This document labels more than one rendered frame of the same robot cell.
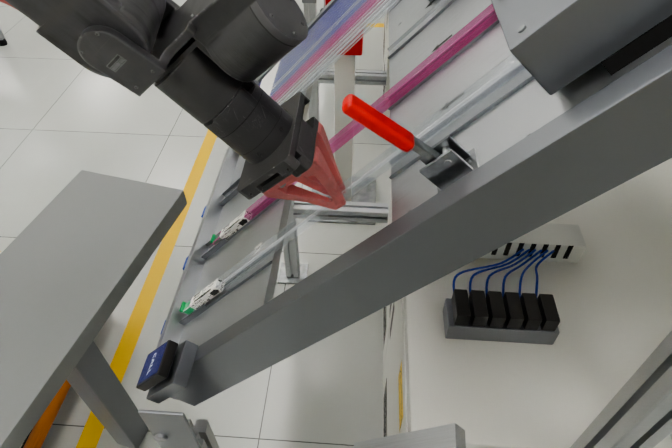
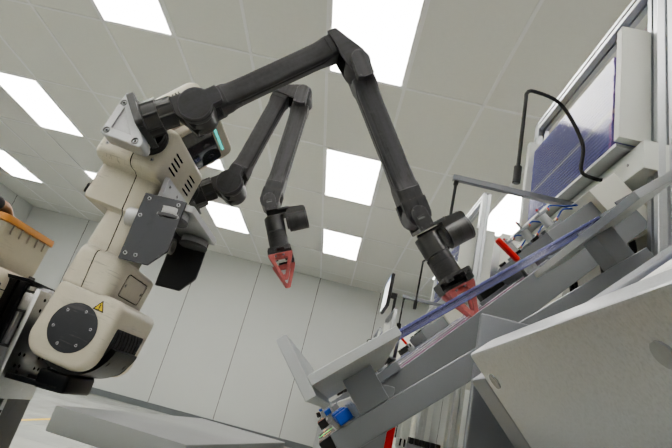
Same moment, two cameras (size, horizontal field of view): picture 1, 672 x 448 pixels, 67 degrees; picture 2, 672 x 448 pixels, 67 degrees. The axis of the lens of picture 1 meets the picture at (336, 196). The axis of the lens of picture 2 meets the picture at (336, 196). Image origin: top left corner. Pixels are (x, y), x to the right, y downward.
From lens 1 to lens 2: 0.99 m
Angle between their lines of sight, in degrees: 67
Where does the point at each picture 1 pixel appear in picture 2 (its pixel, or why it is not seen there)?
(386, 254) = (515, 291)
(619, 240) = not seen: outside the picture
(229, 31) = (454, 223)
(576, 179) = (578, 264)
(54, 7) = (412, 197)
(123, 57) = (424, 215)
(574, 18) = (562, 226)
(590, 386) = not seen: outside the picture
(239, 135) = (446, 260)
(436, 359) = not seen: outside the picture
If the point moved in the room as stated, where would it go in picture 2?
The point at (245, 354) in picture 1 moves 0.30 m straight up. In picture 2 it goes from (432, 364) to (456, 216)
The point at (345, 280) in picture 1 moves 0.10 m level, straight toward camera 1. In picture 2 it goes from (496, 305) to (517, 295)
